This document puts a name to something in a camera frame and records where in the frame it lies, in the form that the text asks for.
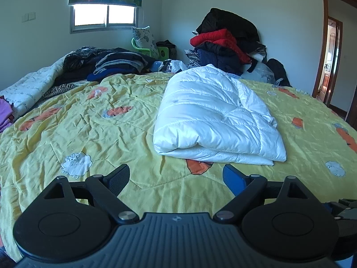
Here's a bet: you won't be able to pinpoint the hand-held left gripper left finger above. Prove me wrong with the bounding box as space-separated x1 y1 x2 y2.
30 164 139 223

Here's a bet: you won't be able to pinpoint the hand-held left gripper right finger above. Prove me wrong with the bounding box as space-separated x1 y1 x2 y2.
213 164 326 224

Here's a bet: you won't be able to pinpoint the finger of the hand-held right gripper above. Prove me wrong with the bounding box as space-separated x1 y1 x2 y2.
325 199 357 215

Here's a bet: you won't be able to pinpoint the white down jacket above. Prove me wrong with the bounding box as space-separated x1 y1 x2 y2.
153 64 288 166

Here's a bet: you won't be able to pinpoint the pile of dark clothes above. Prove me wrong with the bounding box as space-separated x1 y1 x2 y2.
63 46 157 83

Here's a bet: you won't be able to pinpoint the purple clothes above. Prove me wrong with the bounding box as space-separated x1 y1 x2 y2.
0 96 14 133

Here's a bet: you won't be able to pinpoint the yellow printed bedsheet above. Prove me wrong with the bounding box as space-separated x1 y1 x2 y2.
0 71 357 261

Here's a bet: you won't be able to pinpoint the zebra striped cloth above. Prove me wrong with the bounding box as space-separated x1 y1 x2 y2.
42 82 81 101

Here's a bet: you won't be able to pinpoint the clear plastic bag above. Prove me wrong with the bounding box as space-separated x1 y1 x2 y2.
241 61 276 86

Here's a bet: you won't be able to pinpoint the black backpack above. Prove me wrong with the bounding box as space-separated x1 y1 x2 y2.
266 59 292 88

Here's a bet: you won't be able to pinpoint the navy jacket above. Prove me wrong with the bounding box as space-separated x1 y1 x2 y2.
195 42 249 76

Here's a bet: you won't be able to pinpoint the white crumpled plastic bag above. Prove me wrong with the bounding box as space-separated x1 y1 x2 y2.
159 59 187 73

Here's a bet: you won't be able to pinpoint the checkered cloth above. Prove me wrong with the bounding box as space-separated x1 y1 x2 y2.
185 49 201 69

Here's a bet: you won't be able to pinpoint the green plastic chair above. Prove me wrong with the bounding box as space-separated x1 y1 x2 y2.
131 38 170 59

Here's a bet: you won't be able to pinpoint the white printed quilt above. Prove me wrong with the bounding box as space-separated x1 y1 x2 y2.
0 52 76 118

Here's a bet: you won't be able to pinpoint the floral pillow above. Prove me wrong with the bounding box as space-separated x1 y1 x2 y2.
132 26 159 58

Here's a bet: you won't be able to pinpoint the red jacket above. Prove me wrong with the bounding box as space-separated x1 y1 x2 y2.
190 29 251 63

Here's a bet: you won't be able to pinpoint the dark bag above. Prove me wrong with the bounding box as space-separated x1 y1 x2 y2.
156 40 176 56

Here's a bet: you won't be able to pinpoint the black jacket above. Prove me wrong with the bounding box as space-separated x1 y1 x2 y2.
197 8 261 44

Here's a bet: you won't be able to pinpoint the window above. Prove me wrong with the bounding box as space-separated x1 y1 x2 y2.
70 4 138 34

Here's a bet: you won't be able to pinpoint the wooden door frame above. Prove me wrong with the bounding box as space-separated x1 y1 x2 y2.
312 0 357 118

